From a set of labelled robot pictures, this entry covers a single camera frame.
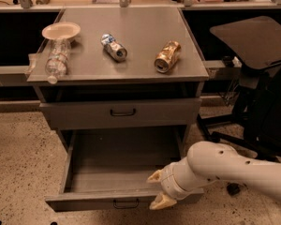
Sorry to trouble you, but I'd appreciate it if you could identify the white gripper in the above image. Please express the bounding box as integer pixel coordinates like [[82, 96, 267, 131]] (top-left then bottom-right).
[[147, 162, 190, 210]]

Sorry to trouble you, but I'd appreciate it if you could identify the grey drawer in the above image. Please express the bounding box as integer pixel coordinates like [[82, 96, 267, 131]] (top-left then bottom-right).
[[40, 98, 201, 130], [45, 126, 205, 213]]

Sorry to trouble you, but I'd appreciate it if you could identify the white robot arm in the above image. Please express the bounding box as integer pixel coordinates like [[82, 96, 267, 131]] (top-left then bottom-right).
[[147, 142, 281, 210]]

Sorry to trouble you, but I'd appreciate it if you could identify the grey top drawer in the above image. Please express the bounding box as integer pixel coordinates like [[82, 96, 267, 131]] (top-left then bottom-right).
[[40, 98, 201, 130]]

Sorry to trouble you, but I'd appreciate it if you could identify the grey drawer cabinet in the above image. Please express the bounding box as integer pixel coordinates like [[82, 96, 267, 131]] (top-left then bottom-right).
[[28, 7, 208, 146]]

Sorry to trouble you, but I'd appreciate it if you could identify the crushed gold can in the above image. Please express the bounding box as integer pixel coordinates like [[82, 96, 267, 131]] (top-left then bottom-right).
[[154, 40, 181, 73]]

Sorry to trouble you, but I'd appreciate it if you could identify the crushed silver blue can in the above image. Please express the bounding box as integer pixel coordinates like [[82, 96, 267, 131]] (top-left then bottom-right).
[[100, 34, 127, 62]]

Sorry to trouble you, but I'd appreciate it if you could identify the clear plastic water bottle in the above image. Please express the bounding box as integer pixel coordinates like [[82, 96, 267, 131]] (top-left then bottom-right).
[[45, 38, 71, 84]]

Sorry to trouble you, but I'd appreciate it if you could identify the black office chair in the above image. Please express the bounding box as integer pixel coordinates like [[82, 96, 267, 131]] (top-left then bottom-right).
[[203, 16, 281, 163]]

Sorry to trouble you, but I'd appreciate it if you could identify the white paper bowl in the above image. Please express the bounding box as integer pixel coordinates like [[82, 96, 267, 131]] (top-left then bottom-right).
[[42, 22, 81, 42]]

